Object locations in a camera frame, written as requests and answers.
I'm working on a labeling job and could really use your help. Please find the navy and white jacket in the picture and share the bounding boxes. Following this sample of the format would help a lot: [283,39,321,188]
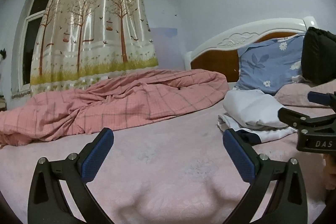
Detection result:
[218,89,296,145]

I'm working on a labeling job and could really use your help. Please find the person right hand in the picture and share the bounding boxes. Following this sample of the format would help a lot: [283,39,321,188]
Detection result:
[323,154,336,190]

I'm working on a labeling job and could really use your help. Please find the pink pillow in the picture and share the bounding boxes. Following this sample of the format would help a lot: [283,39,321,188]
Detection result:
[274,80,336,108]

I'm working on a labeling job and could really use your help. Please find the black pillow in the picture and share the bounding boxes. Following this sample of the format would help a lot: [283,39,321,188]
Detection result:
[301,27,336,85]

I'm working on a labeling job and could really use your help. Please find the blue floral pillow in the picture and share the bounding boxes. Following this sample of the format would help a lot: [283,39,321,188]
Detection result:
[234,32,305,96]

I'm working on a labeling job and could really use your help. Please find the white wooden headboard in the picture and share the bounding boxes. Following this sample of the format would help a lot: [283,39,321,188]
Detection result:
[183,16,320,83]

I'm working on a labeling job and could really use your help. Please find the pink plaid quilt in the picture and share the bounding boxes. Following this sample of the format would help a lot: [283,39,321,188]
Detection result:
[1,69,229,146]

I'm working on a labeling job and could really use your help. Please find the tree print curtain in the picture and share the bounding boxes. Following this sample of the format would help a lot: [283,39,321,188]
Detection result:
[30,0,158,95]

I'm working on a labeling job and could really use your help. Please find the white window frame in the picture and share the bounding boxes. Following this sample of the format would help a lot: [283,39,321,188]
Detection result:
[11,0,49,98]

